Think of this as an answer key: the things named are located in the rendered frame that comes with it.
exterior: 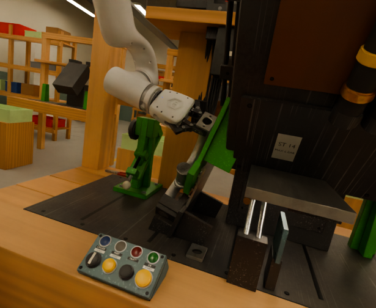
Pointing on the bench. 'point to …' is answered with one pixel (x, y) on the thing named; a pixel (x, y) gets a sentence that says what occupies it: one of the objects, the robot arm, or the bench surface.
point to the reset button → (109, 265)
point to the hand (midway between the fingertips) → (203, 124)
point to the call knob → (93, 259)
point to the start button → (143, 278)
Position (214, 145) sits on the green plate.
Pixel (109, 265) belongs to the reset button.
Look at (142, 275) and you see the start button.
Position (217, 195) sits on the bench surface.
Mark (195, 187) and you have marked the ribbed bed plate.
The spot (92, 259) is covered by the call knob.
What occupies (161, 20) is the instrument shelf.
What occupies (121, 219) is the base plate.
